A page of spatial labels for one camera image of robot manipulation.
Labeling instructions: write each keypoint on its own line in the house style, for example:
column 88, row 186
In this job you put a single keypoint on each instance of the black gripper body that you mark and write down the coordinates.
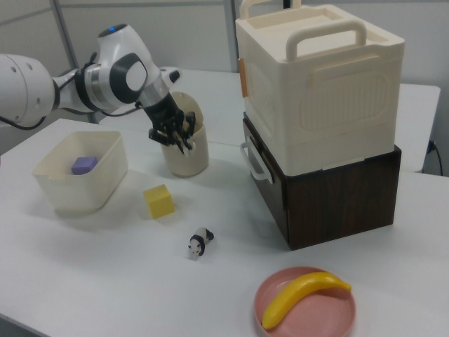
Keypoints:
column 165, row 114

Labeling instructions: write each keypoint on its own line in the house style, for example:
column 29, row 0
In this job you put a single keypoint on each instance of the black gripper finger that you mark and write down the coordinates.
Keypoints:
column 190, row 124
column 170, row 139

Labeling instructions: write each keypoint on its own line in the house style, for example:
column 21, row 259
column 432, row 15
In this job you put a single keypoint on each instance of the purple block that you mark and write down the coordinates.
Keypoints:
column 84, row 165

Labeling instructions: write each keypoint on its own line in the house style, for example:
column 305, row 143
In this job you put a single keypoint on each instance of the black pole stand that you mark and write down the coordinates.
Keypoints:
column 287, row 3

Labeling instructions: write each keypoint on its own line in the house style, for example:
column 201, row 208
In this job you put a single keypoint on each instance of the yellow banana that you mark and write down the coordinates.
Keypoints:
column 298, row 295

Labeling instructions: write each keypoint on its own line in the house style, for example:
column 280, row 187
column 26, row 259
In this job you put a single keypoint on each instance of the dark brown wooden drawer box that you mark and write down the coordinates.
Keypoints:
column 333, row 210

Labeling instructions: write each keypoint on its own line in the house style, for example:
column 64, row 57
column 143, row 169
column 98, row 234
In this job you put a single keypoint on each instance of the cream plastic storage box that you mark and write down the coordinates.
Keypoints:
column 333, row 105

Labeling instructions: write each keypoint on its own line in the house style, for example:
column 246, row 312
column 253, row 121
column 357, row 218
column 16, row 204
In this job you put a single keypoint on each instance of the panda toy figure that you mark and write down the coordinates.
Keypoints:
column 200, row 240

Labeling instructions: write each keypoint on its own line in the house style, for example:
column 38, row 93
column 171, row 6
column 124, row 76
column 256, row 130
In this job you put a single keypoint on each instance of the orange box latch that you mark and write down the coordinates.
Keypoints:
column 243, row 79

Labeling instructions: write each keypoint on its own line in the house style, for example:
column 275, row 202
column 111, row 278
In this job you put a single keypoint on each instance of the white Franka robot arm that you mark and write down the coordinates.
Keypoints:
column 21, row 87

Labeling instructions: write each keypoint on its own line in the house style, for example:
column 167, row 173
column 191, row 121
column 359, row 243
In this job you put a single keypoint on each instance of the beige trash can with lid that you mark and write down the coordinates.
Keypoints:
column 186, row 165

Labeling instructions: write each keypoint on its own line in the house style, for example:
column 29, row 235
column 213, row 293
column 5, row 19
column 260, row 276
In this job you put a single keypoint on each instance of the pink plate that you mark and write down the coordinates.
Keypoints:
column 315, row 316

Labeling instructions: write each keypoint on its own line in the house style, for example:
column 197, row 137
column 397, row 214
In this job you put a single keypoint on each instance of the yellow cube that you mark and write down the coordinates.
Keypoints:
column 159, row 203

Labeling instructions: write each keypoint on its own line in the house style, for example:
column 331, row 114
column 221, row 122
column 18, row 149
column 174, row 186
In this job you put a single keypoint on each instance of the white plastic bin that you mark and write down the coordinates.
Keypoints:
column 80, row 196

